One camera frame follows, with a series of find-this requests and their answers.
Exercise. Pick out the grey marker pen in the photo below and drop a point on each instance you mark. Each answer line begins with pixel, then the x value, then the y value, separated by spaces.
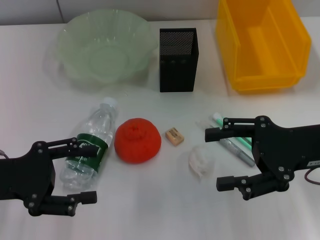
pixel 237 155

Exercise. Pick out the white paper ball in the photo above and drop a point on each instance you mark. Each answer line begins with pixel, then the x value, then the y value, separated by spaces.
pixel 201 161

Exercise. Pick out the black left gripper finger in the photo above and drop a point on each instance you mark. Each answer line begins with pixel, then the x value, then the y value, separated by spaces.
pixel 85 151
pixel 85 197

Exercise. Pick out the black mesh pen holder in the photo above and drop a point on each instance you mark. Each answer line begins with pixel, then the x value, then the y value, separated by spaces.
pixel 177 75

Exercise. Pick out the red-orange knitted orange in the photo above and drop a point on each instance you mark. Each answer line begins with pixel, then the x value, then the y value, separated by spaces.
pixel 137 142

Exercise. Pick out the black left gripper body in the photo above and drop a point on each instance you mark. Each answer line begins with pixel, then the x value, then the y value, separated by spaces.
pixel 30 175

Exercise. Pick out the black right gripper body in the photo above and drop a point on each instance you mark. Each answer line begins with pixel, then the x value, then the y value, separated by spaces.
pixel 280 150

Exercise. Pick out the yellow plastic bin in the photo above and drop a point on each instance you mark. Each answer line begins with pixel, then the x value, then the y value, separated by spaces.
pixel 262 50

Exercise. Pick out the pale green glass fruit bowl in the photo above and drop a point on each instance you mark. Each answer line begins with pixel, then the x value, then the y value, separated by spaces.
pixel 100 55

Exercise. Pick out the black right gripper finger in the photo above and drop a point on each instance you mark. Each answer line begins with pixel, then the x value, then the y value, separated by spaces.
pixel 220 133
pixel 230 183

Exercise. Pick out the small tan wooden block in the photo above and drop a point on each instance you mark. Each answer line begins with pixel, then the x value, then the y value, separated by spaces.
pixel 175 137

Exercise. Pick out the clear green-label water bottle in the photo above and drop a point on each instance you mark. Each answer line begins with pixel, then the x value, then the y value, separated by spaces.
pixel 100 122

